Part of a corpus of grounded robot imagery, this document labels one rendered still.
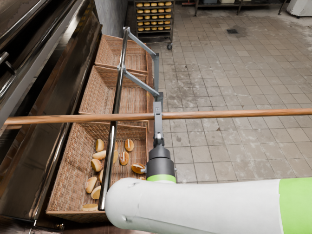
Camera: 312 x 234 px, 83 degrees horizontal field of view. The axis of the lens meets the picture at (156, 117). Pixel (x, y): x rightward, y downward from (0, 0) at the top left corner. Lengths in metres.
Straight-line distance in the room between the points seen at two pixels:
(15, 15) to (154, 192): 0.81
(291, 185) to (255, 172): 1.87
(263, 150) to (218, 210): 2.07
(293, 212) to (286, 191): 0.02
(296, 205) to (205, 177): 1.70
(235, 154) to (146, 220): 1.85
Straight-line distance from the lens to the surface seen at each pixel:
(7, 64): 0.69
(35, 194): 0.96
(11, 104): 0.60
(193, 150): 2.04
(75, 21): 1.64
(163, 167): 0.55
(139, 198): 0.37
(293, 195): 0.26
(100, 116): 0.73
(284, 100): 3.06
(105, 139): 1.40
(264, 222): 0.25
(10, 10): 0.93
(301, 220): 0.25
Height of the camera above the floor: 1.74
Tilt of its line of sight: 50 degrees down
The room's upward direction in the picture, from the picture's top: straight up
